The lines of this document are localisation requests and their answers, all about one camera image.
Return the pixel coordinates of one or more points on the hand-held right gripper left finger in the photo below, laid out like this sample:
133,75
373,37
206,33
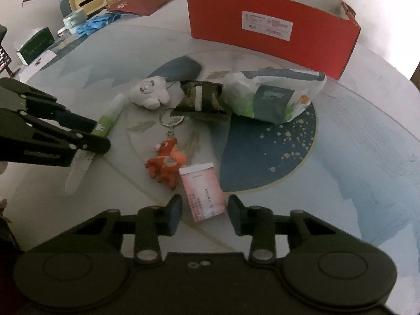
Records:
175,215

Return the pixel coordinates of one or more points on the red cardboard box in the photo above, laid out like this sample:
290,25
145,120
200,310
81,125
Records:
223,16

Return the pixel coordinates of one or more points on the green and white tube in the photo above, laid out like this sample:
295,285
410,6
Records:
108,118

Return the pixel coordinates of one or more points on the dark snack packet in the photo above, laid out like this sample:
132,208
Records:
210,101

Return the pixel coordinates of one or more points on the green carton box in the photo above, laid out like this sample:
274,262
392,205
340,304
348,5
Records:
36,44

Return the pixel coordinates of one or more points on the blue gloves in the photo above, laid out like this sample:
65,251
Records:
98,23

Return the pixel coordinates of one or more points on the white plastic bag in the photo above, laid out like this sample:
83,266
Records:
246,95

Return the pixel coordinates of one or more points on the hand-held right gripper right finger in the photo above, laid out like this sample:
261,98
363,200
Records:
234,215

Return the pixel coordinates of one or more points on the white paper card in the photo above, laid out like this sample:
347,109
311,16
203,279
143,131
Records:
36,70

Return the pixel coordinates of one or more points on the black handheld device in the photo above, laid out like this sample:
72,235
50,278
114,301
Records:
3,55

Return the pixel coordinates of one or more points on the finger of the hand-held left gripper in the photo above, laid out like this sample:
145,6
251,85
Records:
65,141
75,119

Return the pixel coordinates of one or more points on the pink paper packet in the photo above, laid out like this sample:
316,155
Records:
203,190

